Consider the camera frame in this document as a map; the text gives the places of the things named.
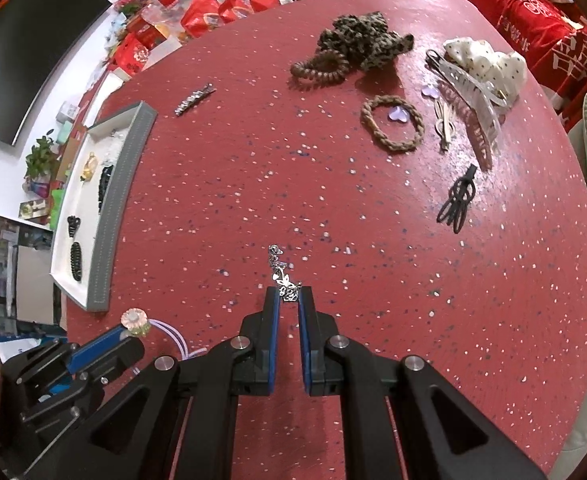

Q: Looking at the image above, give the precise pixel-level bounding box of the purple hair tie with flower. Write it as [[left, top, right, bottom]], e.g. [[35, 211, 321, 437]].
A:
[[120, 308, 209, 376]]

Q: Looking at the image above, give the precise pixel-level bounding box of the black spiral hair tie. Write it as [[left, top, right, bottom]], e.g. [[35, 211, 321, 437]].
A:
[[68, 240, 84, 283]]

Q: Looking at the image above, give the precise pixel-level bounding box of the black claw hair clip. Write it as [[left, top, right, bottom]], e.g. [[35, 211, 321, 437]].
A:
[[66, 216, 82, 238]]

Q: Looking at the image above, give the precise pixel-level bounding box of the black rectangular hair clip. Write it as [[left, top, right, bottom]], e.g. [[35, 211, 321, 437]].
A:
[[98, 165, 114, 212]]

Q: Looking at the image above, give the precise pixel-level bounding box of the small silver charm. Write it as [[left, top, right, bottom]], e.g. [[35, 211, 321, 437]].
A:
[[267, 244, 302, 302]]

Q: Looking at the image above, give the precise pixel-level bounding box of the yellow sunflower cord bracelet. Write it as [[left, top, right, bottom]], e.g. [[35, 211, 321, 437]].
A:
[[78, 152, 99, 183]]

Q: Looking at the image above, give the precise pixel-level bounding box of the clear crystal bead bracelet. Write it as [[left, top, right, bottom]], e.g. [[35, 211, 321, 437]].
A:
[[100, 129, 130, 164]]

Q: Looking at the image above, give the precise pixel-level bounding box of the white jewelry tray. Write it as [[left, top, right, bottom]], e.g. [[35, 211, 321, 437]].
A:
[[50, 102, 158, 312]]

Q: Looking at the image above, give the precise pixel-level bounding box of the potted green plant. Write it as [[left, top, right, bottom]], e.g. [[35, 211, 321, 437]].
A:
[[24, 134, 58, 182]]

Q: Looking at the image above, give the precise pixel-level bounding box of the silver rhinestone barrette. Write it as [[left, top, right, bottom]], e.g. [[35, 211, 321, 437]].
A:
[[174, 82, 216, 117]]

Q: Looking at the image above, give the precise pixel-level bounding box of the red gift box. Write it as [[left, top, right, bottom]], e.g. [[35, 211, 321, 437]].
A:
[[113, 32, 149, 76]]

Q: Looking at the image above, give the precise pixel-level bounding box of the gold slim hairpin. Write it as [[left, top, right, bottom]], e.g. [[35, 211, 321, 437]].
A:
[[435, 98, 455, 153]]

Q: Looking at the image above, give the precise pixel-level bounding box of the white polka dot bow clip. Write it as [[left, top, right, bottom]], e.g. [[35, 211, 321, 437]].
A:
[[443, 37, 528, 105]]

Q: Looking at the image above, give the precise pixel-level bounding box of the leopard print scrunchie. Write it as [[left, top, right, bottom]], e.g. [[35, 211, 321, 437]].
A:
[[317, 11, 415, 73]]

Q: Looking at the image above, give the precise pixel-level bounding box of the black wall television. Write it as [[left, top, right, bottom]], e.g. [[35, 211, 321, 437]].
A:
[[0, 0, 110, 145]]

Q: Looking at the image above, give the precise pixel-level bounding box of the brown spiral hair tie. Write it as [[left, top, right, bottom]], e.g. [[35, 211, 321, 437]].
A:
[[289, 48, 351, 87]]

